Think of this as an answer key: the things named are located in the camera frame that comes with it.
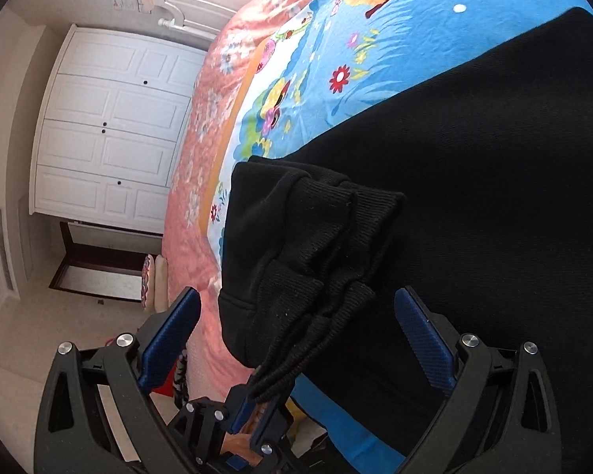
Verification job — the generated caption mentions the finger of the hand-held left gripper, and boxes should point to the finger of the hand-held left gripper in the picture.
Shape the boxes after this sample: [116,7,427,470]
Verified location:
[247,397,292,457]
[170,386,252,450]

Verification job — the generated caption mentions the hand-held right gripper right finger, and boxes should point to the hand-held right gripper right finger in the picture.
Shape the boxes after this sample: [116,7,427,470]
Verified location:
[394,286,560,474]

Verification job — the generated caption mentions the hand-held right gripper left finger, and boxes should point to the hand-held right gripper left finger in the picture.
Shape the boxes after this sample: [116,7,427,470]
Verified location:
[34,286,203,474]

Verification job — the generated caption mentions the black pants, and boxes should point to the black pants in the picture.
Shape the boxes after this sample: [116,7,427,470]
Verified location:
[217,7,593,474]

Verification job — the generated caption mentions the red object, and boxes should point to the red object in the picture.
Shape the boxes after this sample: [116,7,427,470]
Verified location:
[154,350,179,399]

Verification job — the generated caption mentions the patterned cushion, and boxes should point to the patterned cushion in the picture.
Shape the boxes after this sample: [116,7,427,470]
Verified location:
[141,254,170,310]

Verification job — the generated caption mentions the pink floral bedsheet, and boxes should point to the pink floral bedsheet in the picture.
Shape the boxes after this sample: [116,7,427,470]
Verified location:
[161,0,297,391]

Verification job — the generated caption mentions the white wardrobe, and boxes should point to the white wardrobe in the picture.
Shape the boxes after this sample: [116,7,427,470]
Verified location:
[30,24,208,235]

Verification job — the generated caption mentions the cartoon printed blanket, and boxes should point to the cartoon printed blanket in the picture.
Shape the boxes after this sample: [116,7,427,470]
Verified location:
[208,0,591,474]

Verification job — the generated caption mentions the dark wooden frame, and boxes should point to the dark wooden frame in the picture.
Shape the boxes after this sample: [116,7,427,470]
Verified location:
[48,220,165,303]

